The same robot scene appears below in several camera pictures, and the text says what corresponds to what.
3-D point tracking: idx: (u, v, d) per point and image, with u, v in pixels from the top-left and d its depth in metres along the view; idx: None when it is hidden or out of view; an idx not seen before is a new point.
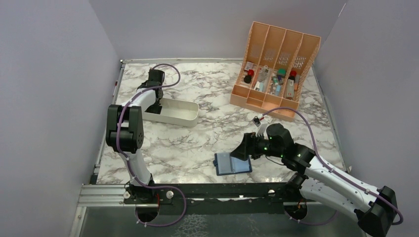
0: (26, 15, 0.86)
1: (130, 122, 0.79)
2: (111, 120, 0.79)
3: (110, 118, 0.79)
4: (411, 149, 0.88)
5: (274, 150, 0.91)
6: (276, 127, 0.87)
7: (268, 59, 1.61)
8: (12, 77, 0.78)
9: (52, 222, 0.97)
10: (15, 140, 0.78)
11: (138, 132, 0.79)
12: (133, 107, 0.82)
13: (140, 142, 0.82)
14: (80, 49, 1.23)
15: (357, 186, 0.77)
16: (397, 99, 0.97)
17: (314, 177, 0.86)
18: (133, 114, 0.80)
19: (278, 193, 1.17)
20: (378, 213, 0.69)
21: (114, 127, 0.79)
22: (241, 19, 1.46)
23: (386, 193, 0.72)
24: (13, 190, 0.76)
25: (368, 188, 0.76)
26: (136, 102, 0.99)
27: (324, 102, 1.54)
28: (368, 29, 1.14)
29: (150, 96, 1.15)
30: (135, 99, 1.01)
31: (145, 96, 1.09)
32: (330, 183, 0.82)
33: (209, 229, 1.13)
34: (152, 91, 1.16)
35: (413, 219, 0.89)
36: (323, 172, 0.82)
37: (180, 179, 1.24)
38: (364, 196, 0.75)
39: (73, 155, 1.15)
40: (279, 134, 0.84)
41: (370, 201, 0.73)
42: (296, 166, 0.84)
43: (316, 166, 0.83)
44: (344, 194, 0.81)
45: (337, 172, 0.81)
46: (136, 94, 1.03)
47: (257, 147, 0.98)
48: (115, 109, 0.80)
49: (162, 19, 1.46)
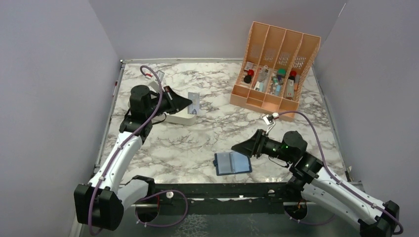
0: (27, 16, 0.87)
1: (100, 208, 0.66)
2: (81, 204, 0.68)
3: (78, 203, 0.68)
4: (411, 150, 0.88)
5: (284, 154, 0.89)
6: (295, 137, 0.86)
7: (268, 59, 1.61)
8: (13, 76, 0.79)
9: (52, 222, 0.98)
10: (15, 138, 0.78)
11: (111, 216, 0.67)
12: (106, 191, 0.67)
13: (115, 222, 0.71)
14: (80, 48, 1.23)
15: (363, 200, 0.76)
16: (396, 99, 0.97)
17: (320, 187, 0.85)
18: (103, 202, 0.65)
19: (278, 193, 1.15)
20: (383, 227, 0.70)
21: (85, 209, 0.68)
22: (241, 19, 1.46)
23: (392, 207, 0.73)
24: (13, 189, 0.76)
25: (374, 202, 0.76)
26: (111, 175, 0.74)
27: (324, 102, 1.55)
28: (368, 29, 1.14)
29: (136, 145, 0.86)
30: (109, 168, 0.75)
31: (126, 152, 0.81)
32: (337, 195, 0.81)
33: (209, 229, 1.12)
34: (134, 139, 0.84)
35: (410, 219, 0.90)
36: (331, 183, 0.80)
37: (180, 179, 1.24)
38: (370, 210, 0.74)
39: (74, 156, 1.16)
40: (298, 145, 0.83)
41: (375, 215, 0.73)
42: (303, 176, 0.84)
43: (325, 177, 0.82)
44: (350, 206, 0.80)
45: (345, 185, 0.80)
46: (112, 155, 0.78)
47: (263, 147, 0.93)
48: (83, 194, 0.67)
49: (162, 19, 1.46)
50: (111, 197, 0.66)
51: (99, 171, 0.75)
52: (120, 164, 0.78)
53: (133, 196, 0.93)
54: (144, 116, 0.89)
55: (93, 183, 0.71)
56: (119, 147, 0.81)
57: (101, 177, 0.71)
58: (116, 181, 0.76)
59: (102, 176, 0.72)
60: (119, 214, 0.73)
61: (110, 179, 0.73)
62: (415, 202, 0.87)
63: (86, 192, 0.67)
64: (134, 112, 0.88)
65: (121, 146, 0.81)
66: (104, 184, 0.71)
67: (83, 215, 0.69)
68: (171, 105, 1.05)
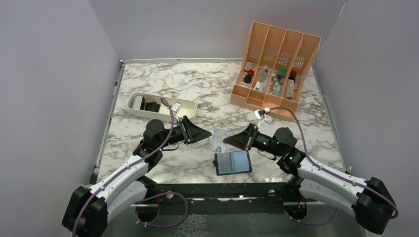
0: (27, 18, 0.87)
1: (90, 217, 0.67)
2: (72, 206, 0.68)
3: (71, 205, 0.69)
4: (411, 150, 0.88)
5: (273, 148, 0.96)
6: (287, 133, 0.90)
7: (268, 59, 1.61)
8: (13, 77, 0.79)
9: (53, 222, 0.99)
10: (15, 139, 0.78)
11: (94, 227, 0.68)
12: (99, 201, 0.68)
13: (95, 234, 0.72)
14: (80, 48, 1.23)
15: (344, 179, 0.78)
16: (396, 99, 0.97)
17: (308, 177, 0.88)
18: (93, 212, 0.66)
19: (278, 194, 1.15)
20: (365, 203, 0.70)
21: (74, 213, 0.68)
22: (242, 19, 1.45)
23: (376, 183, 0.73)
24: (14, 189, 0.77)
25: (355, 180, 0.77)
26: (110, 188, 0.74)
27: (324, 102, 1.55)
28: (368, 30, 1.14)
29: (142, 170, 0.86)
30: (112, 181, 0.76)
31: (131, 174, 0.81)
32: (322, 181, 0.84)
33: (209, 229, 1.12)
34: (143, 164, 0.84)
35: (409, 219, 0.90)
36: (313, 170, 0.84)
37: (180, 179, 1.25)
38: (352, 188, 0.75)
39: (74, 156, 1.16)
40: (288, 141, 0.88)
41: (357, 192, 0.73)
42: (289, 169, 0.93)
43: (307, 166, 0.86)
44: (335, 189, 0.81)
45: (326, 169, 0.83)
46: (117, 172, 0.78)
47: (255, 140, 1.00)
48: (80, 197, 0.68)
49: (162, 19, 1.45)
50: (101, 209, 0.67)
51: (102, 180, 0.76)
52: (122, 182, 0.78)
53: (132, 199, 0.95)
54: (155, 147, 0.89)
55: (92, 190, 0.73)
56: (127, 166, 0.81)
57: (101, 187, 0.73)
58: (113, 197, 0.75)
59: (103, 185, 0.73)
60: (101, 227, 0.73)
61: (108, 192, 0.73)
62: (414, 201, 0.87)
63: (83, 196, 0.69)
64: (146, 141, 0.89)
65: (128, 167, 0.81)
66: (101, 194, 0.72)
67: (69, 218, 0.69)
68: (185, 136, 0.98)
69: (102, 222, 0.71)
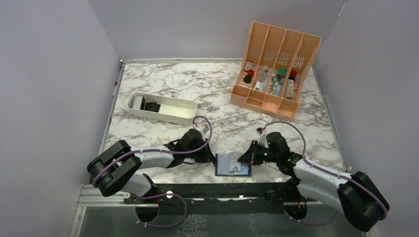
0: (27, 18, 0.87)
1: (117, 170, 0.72)
2: (111, 154, 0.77)
3: (108, 152, 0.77)
4: (411, 151, 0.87)
5: (272, 156, 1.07)
6: (275, 134, 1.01)
7: (268, 59, 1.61)
8: (12, 77, 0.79)
9: (52, 222, 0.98)
10: (13, 139, 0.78)
11: (116, 183, 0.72)
12: (135, 159, 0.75)
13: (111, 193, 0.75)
14: (80, 48, 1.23)
15: (330, 173, 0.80)
16: (397, 99, 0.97)
17: (305, 177, 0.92)
18: (124, 166, 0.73)
19: (278, 193, 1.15)
20: (346, 192, 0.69)
21: (106, 160, 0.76)
22: (242, 19, 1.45)
23: (361, 177, 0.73)
24: (11, 189, 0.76)
25: (340, 173, 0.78)
26: (145, 155, 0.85)
27: (324, 102, 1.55)
28: (368, 29, 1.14)
29: (165, 158, 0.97)
30: (147, 151, 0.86)
31: (158, 155, 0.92)
32: (314, 177, 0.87)
33: (209, 229, 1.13)
34: (170, 155, 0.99)
35: (409, 218, 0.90)
36: (306, 168, 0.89)
37: (180, 179, 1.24)
38: (336, 179, 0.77)
39: (74, 156, 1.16)
40: (276, 139, 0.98)
41: (340, 183, 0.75)
42: (287, 171, 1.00)
43: (301, 164, 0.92)
44: (326, 184, 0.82)
45: (316, 166, 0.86)
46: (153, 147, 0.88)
47: (257, 154, 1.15)
48: (120, 148, 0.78)
49: (162, 19, 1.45)
50: (133, 167, 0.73)
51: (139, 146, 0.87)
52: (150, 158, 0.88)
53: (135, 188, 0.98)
54: (184, 149, 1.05)
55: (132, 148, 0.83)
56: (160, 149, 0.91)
57: (140, 149, 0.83)
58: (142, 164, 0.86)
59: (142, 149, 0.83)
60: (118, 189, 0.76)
61: (143, 156, 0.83)
62: (414, 201, 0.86)
63: (121, 149, 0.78)
64: (179, 142, 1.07)
65: (161, 150, 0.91)
66: (138, 154, 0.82)
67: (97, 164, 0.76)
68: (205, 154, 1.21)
69: (122, 184, 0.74)
